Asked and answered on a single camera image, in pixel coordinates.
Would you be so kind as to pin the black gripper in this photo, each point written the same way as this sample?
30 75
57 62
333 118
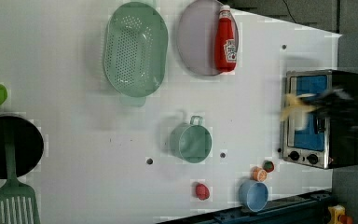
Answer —
337 105

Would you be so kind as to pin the peeled yellow banana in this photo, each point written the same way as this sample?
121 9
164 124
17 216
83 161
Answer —
297 110

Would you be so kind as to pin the small red green toy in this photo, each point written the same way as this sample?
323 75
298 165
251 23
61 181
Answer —
268 166

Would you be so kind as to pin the orange slice toy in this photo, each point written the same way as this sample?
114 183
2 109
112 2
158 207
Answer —
259 174

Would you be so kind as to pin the dark blue crate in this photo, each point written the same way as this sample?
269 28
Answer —
307 208

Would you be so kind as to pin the yellow toy object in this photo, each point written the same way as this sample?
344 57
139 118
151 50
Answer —
338 215

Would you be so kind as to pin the red ketchup bottle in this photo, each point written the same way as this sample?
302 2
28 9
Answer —
225 50

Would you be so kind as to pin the blue bowl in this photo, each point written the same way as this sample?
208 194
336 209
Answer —
254 195

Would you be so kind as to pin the green metal cup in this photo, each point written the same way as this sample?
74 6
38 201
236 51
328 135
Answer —
191 142

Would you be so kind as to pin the grey round plate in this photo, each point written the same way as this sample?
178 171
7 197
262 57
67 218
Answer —
196 36

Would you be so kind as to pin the red toy strawberry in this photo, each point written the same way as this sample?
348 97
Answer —
202 192

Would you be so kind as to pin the green colander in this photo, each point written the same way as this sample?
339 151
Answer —
134 51

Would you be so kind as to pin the green spatula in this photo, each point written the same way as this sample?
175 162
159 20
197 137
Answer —
17 200

